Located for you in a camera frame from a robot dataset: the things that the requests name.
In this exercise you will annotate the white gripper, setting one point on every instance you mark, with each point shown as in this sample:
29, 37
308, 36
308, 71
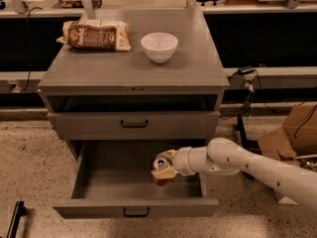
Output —
180, 161

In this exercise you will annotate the red coke can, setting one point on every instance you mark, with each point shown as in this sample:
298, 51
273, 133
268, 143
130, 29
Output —
162, 171

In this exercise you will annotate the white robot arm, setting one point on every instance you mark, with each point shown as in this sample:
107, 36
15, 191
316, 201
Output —
224, 157

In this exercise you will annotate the open grey bottom drawer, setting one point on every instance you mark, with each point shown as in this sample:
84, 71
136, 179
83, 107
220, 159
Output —
112, 179

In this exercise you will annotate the grey drawer cabinet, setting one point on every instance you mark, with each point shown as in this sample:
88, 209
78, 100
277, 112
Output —
193, 79

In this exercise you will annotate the closed grey upper drawer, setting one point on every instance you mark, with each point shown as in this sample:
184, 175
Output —
134, 125

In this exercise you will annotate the white ceramic bowl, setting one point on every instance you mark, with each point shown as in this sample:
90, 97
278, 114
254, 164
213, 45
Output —
159, 47

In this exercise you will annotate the brown cardboard box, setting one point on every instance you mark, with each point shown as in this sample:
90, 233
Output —
290, 142

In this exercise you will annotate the brown chip bag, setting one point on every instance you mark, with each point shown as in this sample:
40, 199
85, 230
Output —
101, 35

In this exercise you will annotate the black bar bottom left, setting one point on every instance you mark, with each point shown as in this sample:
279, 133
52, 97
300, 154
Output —
18, 212

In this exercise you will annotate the black stand with cables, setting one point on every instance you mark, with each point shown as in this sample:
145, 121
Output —
246, 72

